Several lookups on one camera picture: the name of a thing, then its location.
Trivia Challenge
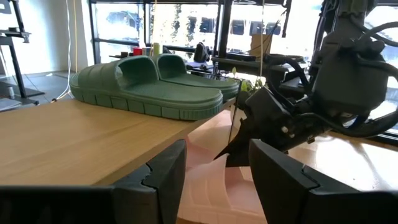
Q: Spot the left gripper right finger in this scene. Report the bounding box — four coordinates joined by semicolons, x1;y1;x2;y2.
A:
249;138;398;224

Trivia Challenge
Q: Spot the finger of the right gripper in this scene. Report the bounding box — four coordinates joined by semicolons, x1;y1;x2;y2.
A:
226;138;253;168
213;119;250;161

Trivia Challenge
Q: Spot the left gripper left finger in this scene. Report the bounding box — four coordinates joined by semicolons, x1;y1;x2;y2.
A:
113;139;188;224

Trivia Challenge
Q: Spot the pink foam slide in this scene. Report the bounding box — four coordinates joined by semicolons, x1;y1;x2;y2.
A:
176;108;269;224

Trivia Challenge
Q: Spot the green foam slide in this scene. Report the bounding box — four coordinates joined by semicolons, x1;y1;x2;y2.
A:
68;55;224;121
154;53;240;100

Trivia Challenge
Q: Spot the wooden shelf board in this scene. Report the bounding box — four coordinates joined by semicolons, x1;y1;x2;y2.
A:
0;98;237;187

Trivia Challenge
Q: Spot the green potted plant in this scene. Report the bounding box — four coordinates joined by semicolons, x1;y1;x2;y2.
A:
229;67;267;94

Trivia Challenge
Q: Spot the cardboard box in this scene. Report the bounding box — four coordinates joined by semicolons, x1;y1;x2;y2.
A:
250;33;274;58

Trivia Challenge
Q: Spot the black bag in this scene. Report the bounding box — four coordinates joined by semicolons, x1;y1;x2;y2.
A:
193;42;211;63

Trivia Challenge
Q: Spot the black tripod stand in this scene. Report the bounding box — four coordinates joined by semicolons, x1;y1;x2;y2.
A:
0;0;46;106

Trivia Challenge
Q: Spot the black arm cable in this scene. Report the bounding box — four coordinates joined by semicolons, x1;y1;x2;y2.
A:
300;105;398;139

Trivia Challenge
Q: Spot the black window frame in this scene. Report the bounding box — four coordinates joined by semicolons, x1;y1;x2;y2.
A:
88;0;293;65

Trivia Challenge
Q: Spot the white hanging cable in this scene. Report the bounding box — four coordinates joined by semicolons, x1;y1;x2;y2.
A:
51;0;78;102

